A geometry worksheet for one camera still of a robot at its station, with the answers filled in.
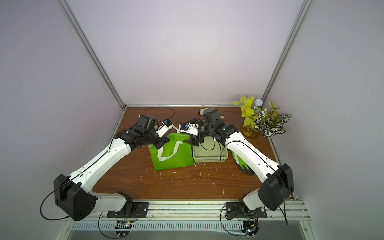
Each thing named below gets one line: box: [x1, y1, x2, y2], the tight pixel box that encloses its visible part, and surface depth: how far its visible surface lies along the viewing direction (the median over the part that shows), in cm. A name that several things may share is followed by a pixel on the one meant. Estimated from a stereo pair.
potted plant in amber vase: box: [232, 95, 292, 139], surface depth 83 cm
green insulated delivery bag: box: [148, 133, 195, 171], surface depth 81 cm
